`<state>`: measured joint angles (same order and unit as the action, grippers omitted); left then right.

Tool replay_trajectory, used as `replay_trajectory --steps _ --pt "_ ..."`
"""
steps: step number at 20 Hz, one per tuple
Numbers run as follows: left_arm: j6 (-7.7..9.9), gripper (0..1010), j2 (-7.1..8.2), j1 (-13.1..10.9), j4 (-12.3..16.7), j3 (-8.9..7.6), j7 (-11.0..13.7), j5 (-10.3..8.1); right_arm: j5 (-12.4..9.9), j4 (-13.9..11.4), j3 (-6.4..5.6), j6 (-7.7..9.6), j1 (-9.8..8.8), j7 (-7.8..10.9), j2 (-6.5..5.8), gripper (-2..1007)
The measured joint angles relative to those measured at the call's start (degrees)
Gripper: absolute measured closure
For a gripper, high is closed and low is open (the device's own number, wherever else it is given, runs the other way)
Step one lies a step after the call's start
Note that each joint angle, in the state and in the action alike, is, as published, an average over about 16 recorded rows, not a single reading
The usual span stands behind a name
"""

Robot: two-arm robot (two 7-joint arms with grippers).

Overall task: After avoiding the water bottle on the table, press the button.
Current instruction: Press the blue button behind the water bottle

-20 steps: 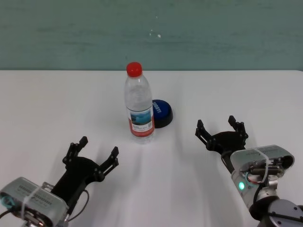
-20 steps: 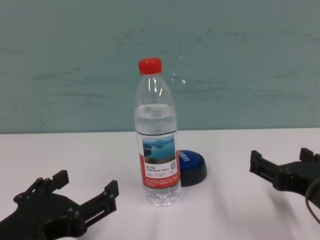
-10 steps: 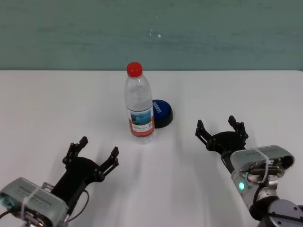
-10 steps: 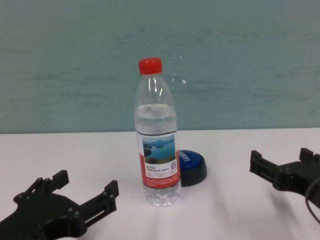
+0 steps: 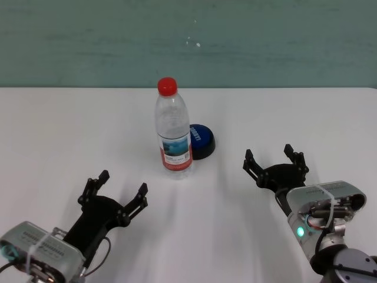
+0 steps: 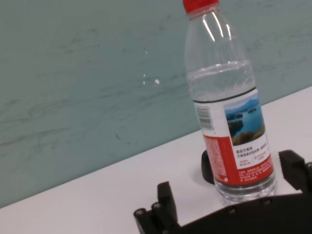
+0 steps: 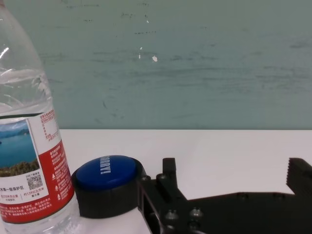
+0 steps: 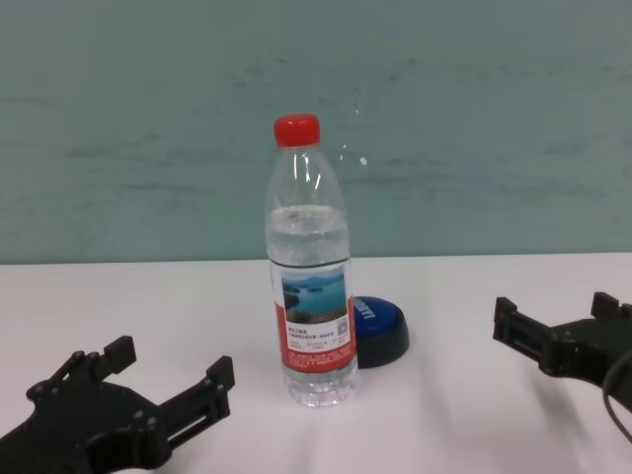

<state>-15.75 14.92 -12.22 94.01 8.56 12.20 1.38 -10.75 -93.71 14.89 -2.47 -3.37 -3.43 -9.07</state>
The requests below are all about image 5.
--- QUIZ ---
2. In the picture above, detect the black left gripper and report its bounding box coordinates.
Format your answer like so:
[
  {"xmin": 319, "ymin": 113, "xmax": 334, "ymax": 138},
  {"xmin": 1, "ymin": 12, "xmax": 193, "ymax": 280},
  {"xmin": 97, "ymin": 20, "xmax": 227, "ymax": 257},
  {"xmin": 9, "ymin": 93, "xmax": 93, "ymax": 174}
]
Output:
[{"xmin": 63, "ymin": 170, "xmax": 148, "ymax": 260}]

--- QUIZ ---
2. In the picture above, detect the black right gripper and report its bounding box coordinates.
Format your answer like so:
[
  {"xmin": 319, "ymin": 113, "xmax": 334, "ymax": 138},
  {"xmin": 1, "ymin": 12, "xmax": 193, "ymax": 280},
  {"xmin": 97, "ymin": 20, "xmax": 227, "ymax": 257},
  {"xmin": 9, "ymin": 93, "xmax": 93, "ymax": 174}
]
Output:
[{"xmin": 243, "ymin": 143, "xmax": 309, "ymax": 194}]

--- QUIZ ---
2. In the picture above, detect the blue push button black base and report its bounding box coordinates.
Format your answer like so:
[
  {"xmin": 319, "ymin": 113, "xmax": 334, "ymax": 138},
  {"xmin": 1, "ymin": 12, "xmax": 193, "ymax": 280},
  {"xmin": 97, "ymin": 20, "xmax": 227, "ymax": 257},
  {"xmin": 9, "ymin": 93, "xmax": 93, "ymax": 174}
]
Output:
[{"xmin": 189, "ymin": 123, "xmax": 216, "ymax": 161}]

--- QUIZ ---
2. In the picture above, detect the clear water bottle red cap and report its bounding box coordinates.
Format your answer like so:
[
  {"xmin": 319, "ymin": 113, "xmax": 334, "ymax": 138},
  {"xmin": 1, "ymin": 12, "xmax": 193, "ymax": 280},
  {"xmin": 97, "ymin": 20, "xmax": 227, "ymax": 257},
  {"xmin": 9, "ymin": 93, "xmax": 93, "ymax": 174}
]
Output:
[{"xmin": 154, "ymin": 77, "xmax": 194, "ymax": 180}]

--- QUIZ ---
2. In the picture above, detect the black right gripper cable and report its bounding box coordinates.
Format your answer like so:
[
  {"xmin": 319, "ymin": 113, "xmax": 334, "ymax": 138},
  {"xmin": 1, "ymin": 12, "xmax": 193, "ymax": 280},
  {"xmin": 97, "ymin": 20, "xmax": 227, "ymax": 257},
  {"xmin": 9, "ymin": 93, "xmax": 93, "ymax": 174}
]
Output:
[{"xmin": 275, "ymin": 190, "xmax": 294, "ymax": 218}]

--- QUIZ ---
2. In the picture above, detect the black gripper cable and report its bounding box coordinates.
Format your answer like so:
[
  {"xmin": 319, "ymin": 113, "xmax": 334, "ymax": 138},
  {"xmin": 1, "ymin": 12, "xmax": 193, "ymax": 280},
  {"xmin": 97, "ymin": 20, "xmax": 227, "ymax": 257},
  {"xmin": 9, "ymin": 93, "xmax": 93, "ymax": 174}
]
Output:
[
  {"xmin": 78, "ymin": 235, "xmax": 112, "ymax": 278},
  {"xmin": 275, "ymin": 190, "xmax": 294, "ymax": 218}
]

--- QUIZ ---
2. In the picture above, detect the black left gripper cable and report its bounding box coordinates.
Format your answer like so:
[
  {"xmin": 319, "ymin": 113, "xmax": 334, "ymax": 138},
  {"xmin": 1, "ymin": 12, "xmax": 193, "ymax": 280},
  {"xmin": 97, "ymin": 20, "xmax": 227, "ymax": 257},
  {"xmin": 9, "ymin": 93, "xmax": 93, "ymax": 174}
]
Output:
[{"xmin": 78, "ymin": 235, "xmax": 112, "ymax": 278}]

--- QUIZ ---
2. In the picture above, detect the white right camera cable tie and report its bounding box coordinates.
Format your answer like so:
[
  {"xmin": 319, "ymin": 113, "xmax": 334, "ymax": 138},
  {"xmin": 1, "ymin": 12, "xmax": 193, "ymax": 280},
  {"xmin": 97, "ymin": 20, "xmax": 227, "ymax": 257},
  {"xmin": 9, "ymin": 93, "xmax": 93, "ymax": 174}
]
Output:
[{"xmin": 306, "ymin": 185, "xmax": 336, "ymax": 229}]

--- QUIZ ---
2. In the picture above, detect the white camera cable tie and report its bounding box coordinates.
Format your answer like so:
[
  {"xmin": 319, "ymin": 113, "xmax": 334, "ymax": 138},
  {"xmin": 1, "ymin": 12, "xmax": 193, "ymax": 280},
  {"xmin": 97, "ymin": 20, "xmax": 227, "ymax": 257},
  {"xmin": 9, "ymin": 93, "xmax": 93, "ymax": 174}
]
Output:
[
  {"xmin": 25, "ymin": 229, "xmax": 58, "ymax": 274},
  {"xmin": 306, "ymin": 185, "xmax": 336, "ymax": 229}
]

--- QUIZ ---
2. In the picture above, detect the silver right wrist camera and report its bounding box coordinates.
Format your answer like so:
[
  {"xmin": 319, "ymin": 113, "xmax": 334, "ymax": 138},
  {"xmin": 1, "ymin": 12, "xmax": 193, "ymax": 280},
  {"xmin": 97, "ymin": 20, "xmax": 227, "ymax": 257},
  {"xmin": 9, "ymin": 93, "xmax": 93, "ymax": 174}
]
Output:
[{"xmin": 286, "ymin": 180, "xmax": 368, "ymax": 221}]

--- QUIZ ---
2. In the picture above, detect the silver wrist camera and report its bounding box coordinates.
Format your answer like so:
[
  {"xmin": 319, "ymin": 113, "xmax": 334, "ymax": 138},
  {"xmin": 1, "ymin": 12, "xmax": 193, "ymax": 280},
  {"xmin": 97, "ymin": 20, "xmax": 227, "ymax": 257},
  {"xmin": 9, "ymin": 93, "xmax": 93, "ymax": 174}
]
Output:
[
  {"xmin": 286, "ymin": 180, "xmax": 368, "ymax": 221},
  {"xmin": 0, "ymin": 221, "xmax": 87, "ymax": 283}
]

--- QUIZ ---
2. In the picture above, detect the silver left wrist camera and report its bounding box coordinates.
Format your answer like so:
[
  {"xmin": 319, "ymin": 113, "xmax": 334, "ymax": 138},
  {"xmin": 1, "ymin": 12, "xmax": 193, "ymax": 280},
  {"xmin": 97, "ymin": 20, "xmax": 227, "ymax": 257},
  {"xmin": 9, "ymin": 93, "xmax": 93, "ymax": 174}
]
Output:
[{"xmin": 0, "ymin": 221, "xmax": 87, "ymax": 283}]

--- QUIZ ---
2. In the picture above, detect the white left camera cable tie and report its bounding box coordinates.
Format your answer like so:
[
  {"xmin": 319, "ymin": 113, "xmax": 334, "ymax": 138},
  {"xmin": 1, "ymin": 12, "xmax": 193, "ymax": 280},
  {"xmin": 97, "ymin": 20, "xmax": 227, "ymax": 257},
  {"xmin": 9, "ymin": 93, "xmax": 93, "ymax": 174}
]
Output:
[{"xmin": 25, "ymin": 229, "xmax": 58, "ymax": 274}]

